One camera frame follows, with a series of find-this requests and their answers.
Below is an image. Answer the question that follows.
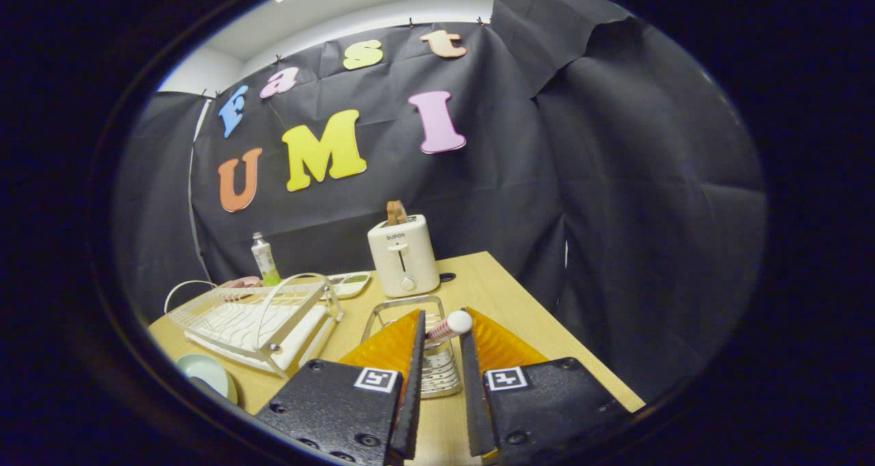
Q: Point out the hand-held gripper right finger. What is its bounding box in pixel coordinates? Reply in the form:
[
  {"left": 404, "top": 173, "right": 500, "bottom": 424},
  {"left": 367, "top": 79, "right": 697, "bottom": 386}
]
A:
[{"left": 459, "top": 307, "right": 633, "bottom": 463}]

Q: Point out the white divided tray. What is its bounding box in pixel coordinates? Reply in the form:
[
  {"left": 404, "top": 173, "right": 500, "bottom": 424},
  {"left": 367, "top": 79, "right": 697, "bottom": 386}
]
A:
[{"left": 327, "top": 271, "right": 372, "bottom": 299}]

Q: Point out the white wire dish rack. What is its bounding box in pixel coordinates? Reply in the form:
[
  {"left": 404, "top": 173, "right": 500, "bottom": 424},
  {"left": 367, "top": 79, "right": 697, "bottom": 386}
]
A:
[{"left": 164, "top": 273, "right": 345, "bottom": 379}]

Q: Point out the plastic bottle with green drink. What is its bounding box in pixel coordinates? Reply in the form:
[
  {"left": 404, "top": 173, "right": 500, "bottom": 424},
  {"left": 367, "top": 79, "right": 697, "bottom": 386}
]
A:
[{"left": 251, "top": 232, "right": 281, "bottom": 287}]

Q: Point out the black backdrop cloth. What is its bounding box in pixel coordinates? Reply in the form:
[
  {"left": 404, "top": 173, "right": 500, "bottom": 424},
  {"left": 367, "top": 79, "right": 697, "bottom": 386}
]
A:
[{"left": 113, "top": 0, "right": 766, "bottom": 402}]

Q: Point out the pale green plate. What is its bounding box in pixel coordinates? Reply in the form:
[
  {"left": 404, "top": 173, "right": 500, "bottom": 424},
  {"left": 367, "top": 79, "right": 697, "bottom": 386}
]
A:
[{"left": 176, "top": 354, "right": 239, "bottom": 405}]

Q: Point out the metal wire basket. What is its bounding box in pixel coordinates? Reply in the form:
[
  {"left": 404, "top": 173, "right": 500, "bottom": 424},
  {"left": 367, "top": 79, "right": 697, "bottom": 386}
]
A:
[{"left": 360, "top": 295, "right": 463, "bottom": 400}]

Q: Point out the white drain tray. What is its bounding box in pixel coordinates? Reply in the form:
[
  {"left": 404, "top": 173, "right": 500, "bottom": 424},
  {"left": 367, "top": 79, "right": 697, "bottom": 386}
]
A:
[{"left": 183, "top": 305, "right": 329, "bottom": 374}]

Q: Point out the white toaster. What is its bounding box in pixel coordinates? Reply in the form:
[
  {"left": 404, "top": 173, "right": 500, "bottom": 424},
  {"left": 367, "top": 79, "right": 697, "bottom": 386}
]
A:
[{"left": 367, "top": 214, "right": 441, "bottom": 298}]

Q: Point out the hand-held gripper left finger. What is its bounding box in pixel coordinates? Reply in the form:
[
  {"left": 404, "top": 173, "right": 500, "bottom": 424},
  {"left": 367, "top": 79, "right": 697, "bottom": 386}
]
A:
[{"left": 254, "top": 309, "right": 427, "bottom": 465}]

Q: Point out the pink striped handle spoon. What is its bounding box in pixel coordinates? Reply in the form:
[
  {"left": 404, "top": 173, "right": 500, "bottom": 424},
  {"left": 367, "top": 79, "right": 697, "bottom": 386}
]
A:
[{"left": 425, "top": 310, "right": 474, "bottom": 344}]

